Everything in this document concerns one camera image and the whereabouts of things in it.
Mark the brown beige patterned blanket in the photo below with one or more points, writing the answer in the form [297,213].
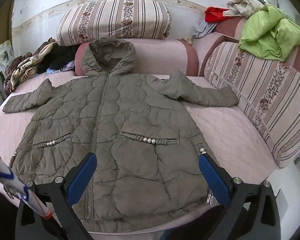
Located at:
[25,67]

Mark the striped floral folded quilt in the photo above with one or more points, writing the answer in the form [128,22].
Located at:
[268,92]
[114,19]

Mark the floral printed bag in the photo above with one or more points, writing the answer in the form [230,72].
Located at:
[6,57]

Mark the pink rolled quilt right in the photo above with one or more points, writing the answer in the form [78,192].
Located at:
[226,31]

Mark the grey-blue garment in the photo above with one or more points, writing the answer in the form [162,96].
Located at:
[203,28]

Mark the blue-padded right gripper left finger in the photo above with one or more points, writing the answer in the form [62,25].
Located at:
[67,191]

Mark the striped floral folded quilt right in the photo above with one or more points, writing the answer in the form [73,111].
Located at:
[268,92]

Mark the red cloth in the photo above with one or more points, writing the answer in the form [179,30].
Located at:
[215,15]

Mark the pink rolled quilt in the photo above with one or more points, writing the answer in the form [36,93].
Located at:
[226,31]
[162,57]

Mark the olive green hooded puffer jacket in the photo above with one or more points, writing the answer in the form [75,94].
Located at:
[146,143]

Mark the pink rolled quilt back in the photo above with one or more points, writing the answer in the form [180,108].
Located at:
[162,57]

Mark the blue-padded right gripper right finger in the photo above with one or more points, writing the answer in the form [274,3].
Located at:
[223,190]

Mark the cream crumpled cloth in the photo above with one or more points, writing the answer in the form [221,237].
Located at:
[242,8]

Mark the striped floral folded quilt back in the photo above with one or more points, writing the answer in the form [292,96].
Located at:
[114,19]

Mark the black clothes pile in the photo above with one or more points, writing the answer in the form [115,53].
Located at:
[60,56]

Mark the lime green blanket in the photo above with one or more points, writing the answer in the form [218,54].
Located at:
[270,34]

